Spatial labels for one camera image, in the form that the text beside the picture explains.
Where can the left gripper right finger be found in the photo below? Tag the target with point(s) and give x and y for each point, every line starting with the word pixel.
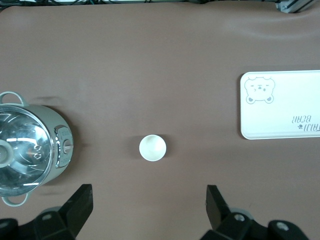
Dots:
pixel 220 215

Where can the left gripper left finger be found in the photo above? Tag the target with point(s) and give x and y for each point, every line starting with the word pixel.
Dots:
pixel 75 210

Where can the white IKEA cup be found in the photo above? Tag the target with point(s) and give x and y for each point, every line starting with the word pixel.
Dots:
pixel 152 148

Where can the glass pot lid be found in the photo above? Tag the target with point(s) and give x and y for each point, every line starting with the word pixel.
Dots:
pixel 25 140

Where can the grey-green electric cooking pot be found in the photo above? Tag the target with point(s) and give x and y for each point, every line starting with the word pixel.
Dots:
pixel 53 120

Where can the cream tray with bear print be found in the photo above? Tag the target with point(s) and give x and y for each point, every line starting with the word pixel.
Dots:
pixel 287 100

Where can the brown table mat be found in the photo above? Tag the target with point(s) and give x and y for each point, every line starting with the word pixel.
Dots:
pixel 160 75

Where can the aluminium corner frame piece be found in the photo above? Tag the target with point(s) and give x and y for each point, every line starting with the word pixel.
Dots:
pixel 290 6

